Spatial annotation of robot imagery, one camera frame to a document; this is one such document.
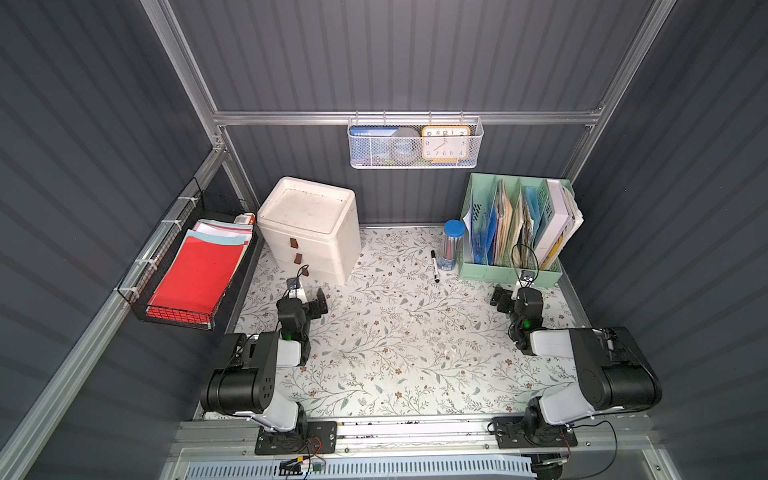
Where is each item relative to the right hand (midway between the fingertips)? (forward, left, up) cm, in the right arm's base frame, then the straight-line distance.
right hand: (521, 288), depth 93 cm
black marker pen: (+15, +26, -6) cm, 30 cm away
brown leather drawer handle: (+8, +71, +13) cm, 72 cm away
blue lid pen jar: (+14, +21, +12) cm, 28 cm away
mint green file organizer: (+16, +2, +13) cm, 21 cm away
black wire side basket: (+8, +94, +25) cm, 98 cm away
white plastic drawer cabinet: (+11, +65, +17) cm, 69 cm away
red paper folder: (-12, +88, +21) cm, 91 cm away
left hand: (-2, +69, +1) cm, 69 cm away
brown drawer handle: (+8, +71, +5) cm, 72 cm away
